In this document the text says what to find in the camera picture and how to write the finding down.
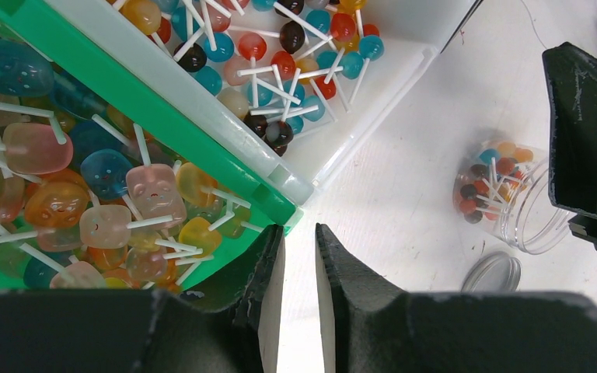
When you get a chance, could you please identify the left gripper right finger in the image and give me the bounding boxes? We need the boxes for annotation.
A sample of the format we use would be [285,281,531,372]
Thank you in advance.
[315,223,484,372]

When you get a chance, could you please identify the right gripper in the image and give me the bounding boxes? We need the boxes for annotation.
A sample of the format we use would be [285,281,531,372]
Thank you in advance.
[542,42,597,251]

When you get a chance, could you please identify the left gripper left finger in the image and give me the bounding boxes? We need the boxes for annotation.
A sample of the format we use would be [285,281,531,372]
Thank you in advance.
[138,225,285,372]

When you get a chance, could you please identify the clear plastic jar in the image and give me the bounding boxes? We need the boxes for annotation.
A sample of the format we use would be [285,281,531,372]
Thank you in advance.
[452,138,571,255]

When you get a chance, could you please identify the green candy bin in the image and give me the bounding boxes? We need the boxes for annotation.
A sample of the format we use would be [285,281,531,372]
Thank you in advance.
[0,1,297,292]

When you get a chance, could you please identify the white lollipop bin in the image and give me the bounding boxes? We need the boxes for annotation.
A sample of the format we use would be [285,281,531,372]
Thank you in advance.
[46,0,485,207]

